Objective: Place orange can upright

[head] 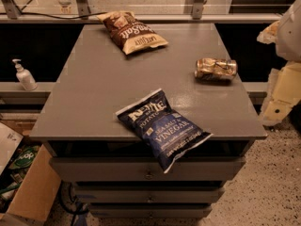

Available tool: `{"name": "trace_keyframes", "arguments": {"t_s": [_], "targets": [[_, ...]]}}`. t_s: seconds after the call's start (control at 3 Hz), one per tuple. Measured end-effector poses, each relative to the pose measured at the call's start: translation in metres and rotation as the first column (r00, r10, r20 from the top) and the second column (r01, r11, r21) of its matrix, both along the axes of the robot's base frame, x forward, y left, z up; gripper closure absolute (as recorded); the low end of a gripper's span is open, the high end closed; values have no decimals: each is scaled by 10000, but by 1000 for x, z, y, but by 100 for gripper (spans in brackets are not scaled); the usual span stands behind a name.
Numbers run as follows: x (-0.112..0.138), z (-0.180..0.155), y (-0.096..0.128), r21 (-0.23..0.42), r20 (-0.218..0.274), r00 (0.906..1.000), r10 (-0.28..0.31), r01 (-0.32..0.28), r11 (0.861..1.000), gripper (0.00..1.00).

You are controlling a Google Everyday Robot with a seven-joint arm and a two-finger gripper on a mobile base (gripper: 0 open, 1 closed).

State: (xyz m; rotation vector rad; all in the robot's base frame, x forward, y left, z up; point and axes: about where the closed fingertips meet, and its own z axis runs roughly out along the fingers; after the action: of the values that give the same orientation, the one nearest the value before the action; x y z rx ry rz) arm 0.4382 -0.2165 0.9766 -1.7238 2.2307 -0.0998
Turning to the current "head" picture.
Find green snack bag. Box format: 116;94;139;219
8;145;40;170

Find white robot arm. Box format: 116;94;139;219
257;0;301;126

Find black cable on ledge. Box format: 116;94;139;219
0;10;107;20

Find cardboard box with trash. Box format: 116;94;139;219
0;121;61;226

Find white pump bottle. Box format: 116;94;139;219
12;58;38;91

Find black floor cable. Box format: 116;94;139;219
57;182;90;226

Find brown sea salt chips bag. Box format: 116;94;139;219
97;10;168;55

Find blue kettle chips bag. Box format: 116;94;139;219
116;89;213;173

